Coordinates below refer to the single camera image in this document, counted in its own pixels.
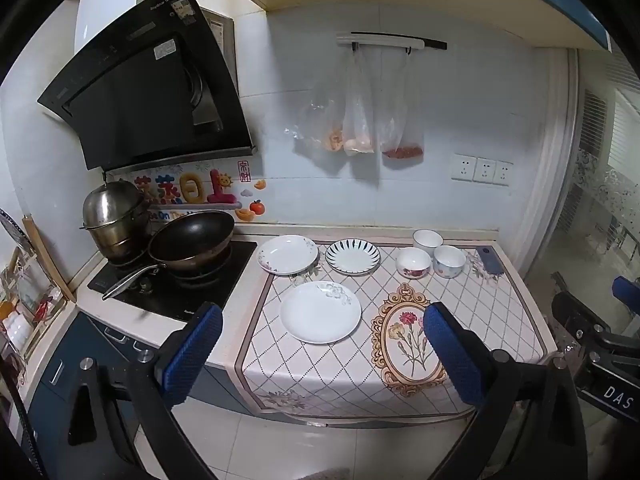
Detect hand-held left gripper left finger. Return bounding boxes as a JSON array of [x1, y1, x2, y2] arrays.
[[45, 302, 223, 480]]

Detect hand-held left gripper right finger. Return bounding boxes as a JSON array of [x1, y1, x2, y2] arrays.
[[424, 302, 588, 480]]

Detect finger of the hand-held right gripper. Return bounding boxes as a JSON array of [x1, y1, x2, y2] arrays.
[[551, 292, 613, 348], [612, 276, 640, 313]]

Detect white bowl with blue pattern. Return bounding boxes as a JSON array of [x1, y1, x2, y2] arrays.
[[433, 245, 467, 279]]

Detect black gas cooktop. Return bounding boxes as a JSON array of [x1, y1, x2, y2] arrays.
[[87, 240, 258, 323]]

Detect white bowl with red flower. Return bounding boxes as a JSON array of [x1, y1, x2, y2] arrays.
[[396, 247, 432, 279]]

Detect blue smartphone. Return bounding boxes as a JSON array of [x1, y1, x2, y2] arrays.
[[475, 246, 505, 276]]

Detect black wok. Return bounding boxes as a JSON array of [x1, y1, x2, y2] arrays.
[[102, 210, 236, 301]]

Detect white bowl with dark rim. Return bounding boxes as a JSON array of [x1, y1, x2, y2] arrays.
[[412, 229, 444, 256]]

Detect glass sliding door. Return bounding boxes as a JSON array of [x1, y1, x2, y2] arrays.
[[545, 50, 640, 281]]

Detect diamond patterned table mat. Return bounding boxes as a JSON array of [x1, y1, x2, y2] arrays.
[[225, 237, 548, 418]]

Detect white plate with grey flower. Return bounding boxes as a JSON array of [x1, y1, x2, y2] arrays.
[[279, 281, 362, 345]]

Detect white plate with small flowers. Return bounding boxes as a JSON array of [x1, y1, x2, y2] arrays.
[[257, 235, 319, 276]]

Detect blue lower kitchen cabinet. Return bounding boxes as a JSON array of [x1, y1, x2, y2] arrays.
[[27, 310, 241, 480]]

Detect blue striped plate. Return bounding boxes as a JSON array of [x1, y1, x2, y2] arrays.
[[325, 239, 381, 276]]

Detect stainless steel steamer pot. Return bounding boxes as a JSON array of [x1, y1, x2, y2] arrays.
[[79, 180, 153, 263]]

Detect wooden cutting board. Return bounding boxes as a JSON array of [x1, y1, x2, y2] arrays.
[[22, 215, 76, 303]]

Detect clear plastic bag with chillies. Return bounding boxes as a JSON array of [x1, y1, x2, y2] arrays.
[[377, 52, 426, 161]]

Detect clear plastic bag with garlic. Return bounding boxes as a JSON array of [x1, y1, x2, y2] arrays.
[[342, 50, 376, 156]]

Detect black range hood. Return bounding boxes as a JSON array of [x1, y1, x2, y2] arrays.
[[37, 0, 258, 173]]

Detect colourful lettering wall sticker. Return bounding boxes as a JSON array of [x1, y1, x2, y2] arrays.
[[117, 169, 243, 221]]

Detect white wall hook rail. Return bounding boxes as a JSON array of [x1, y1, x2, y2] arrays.
[[336, 31, 448, 52]]

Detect white duct cover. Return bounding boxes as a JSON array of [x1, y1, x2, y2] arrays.
[[75, 0, 146, 56]]

